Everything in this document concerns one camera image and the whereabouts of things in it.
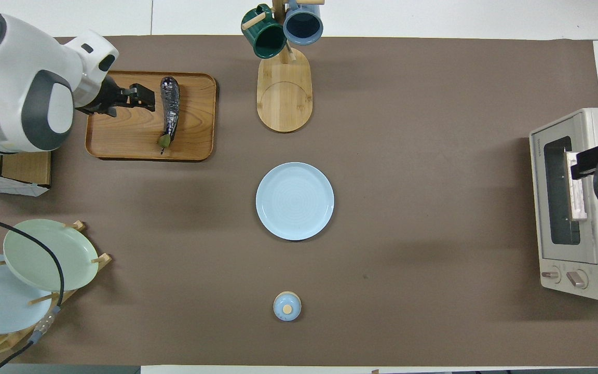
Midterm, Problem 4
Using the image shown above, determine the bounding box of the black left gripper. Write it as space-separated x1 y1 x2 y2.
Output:
76 75 155 116

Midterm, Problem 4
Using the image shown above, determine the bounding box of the dark purple eggplant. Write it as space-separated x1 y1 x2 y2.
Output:
158 76 181 155

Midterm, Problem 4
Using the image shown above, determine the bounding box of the small light blue plate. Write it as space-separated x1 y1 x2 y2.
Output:
256 162 335 241

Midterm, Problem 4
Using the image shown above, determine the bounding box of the wooden serving tray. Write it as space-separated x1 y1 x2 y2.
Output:
85 70 218 162

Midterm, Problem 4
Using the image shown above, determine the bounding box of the dark green mug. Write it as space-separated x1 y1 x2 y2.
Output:
241 4 288 59

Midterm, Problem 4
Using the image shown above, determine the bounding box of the wooden mug tree stand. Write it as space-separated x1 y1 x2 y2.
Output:
242 0 325 133

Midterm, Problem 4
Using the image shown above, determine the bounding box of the blue mug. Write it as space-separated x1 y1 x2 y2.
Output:
283 0 324 46

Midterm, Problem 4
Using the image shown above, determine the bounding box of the brown table mat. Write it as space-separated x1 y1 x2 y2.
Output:
0 35 598 367

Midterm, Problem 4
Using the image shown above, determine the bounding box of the wooden plate rack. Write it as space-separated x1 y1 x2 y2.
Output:
0 221 113 356

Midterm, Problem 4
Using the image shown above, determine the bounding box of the pale green plate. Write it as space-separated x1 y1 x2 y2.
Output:
3 219 99 292

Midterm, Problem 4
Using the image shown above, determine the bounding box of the large light blue plate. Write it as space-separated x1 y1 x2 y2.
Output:
0 253 53 335

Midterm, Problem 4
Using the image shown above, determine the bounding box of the wire and wood shelf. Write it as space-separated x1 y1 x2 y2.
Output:
0 150 53 197

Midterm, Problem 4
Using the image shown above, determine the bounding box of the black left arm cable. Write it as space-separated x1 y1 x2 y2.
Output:
0 213 65 374

